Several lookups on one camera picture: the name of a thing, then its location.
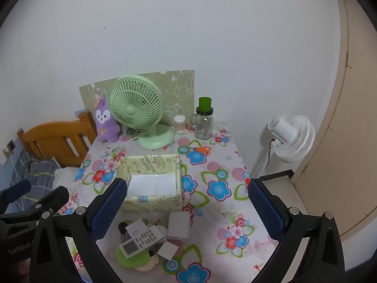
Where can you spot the green plastic cup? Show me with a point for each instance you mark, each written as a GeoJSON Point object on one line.
{"type": "Point", "coordinates": [205, 103]}

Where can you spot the light blue paper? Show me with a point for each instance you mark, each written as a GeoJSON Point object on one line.
{"type": "Point", "coordinates": [79, 112]}

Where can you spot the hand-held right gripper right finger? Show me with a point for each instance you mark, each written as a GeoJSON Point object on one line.
{"type": "Point", "coordinates": [265, 212]}

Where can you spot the cotton swab container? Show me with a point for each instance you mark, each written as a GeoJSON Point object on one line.
{"type": "Point", "coordinates": [179, 123]}

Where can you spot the green desk fan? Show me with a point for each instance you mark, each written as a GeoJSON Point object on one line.
{"type": "Point", "coordinates": [129, 110]}

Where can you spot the small white square box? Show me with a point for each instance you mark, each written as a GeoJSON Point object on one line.
{"type": "Point", "coordinates": [168, 250]}

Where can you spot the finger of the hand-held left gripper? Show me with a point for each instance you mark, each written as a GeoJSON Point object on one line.
{"type": "Point", "coordinates": [53, 196]}
{"type": "Point", "coordinates": [19, 188]}

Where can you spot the green round case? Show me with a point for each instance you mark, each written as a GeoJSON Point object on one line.
{"type": "Point", "coordinates": [132, 261]}

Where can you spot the beige wooden door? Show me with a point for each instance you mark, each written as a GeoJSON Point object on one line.
{"type": "Point", "coordinates": [347, 153]}

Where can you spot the white pillow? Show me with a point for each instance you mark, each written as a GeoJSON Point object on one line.
{"type": "Point", "coordinates": [66, 177]}

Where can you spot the green printed wall poster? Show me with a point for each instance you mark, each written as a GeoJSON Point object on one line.
{"type": "Point", "coordinates": [179, 91]}

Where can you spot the grey plaid pillow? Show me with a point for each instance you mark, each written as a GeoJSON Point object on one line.
{"type": "Point", "coordinates": [35, 171]}

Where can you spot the white rectangular box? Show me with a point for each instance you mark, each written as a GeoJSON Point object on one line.
{"type": "Point", "coordinates": [178, 224]}

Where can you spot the wooden bed headboard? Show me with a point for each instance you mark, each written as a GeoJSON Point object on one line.
{"type": "Point", "coordinates": [50, 141]}

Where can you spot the white floor fan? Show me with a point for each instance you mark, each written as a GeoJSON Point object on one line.
{"type": "Point", "coordinates": [290, 138]}

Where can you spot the floral tablecloth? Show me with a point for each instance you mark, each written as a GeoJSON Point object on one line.
{"type": "Point", "coordinates": [219, 188]}

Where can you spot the wall outlet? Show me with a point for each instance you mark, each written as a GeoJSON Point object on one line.
{"type": "Point", "coordinates": [10, 146]}

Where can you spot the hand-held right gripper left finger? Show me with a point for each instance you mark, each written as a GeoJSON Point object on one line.
{"type": "Point", "coordinates": [109, 209]}

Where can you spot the white remote control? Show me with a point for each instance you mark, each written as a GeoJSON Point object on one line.
{"type": "Point", "coordinates": [143, 240]}

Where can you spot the purple plush toy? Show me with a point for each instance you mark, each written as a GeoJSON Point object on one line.
{"type": "Point", "coordinates": [106, 123]}

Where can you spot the white round case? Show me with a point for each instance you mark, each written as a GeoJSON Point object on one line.
{"type": "Point", "coordinates": [145, 266]}

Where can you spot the yellow printed storage box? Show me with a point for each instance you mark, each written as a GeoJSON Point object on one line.
{"type": "Point", "coordinates": [147, 163]}

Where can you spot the black car key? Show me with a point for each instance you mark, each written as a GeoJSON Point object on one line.
{"type": "Point", "coordinates": [122, 228]}

